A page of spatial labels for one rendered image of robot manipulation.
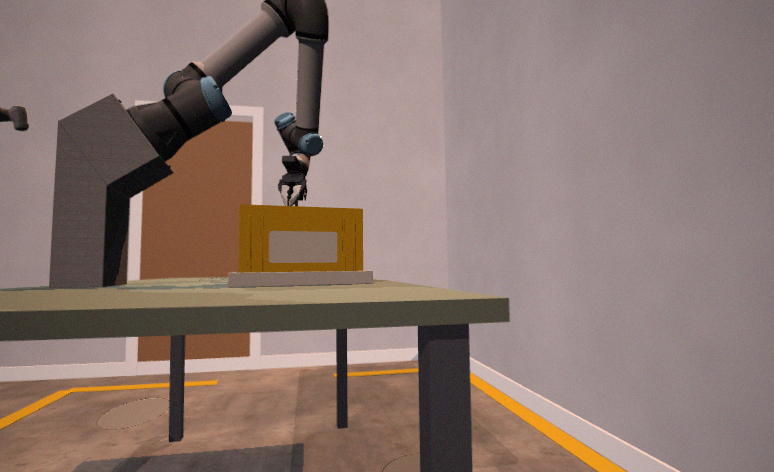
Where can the orange divided crate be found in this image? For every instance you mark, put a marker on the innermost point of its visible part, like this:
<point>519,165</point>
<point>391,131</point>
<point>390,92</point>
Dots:
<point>300,239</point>

